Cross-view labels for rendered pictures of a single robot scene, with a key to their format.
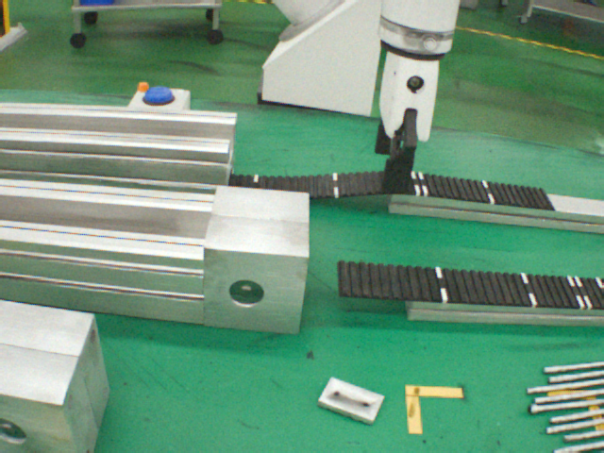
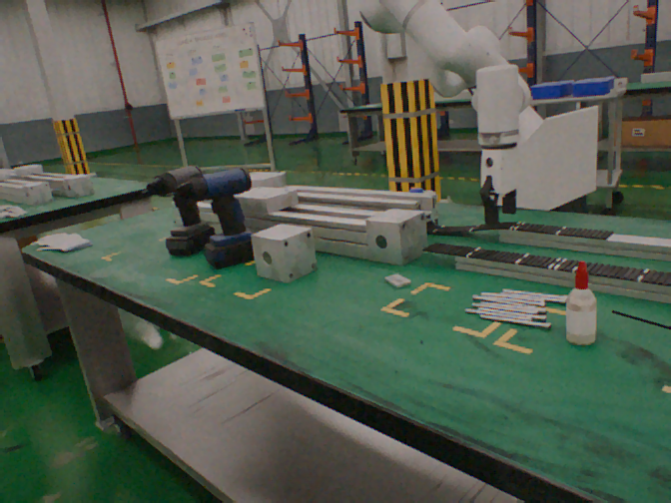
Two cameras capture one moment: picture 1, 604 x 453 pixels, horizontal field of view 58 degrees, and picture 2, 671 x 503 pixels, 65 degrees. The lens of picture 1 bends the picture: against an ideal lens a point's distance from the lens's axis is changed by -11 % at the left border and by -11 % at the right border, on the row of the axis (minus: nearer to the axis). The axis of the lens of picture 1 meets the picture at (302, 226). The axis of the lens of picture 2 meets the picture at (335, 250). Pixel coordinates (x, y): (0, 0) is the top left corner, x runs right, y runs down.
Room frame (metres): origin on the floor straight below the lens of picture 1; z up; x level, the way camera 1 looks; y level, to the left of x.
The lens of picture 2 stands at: (-0.40, -0.70, 1.17)
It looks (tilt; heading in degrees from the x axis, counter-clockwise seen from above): 18 degrees down; 48
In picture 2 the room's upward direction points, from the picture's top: 7 degrees counter-clockwise
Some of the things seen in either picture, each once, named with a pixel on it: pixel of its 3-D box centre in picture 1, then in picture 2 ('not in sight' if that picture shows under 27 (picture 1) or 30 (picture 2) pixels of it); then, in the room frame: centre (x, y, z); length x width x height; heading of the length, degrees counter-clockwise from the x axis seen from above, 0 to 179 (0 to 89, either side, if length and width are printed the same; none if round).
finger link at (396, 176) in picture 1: (400, 170); (488, 210); (0.60, -0.10, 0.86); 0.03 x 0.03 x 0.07; 3
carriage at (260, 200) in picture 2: not in sight; (264, 204); (0.43, 0.48, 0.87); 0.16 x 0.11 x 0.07; 93
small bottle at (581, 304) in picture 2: not in sight; (581, 301); (0.29, -0.43, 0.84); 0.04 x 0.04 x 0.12
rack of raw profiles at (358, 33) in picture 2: not in sight; (297, 90); (7.22, 8.31, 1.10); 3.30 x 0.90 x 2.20; 91
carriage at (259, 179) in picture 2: not in sight; (259, 186); (0.60, 0.74, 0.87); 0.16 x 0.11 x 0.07; 93
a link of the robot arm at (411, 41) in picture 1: (415, 33); (498, 138); (0.65, -0.10, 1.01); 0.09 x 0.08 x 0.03; 3
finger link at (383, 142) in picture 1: (389, 126); (510, 198); (0.71, -0.10, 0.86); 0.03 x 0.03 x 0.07; 3
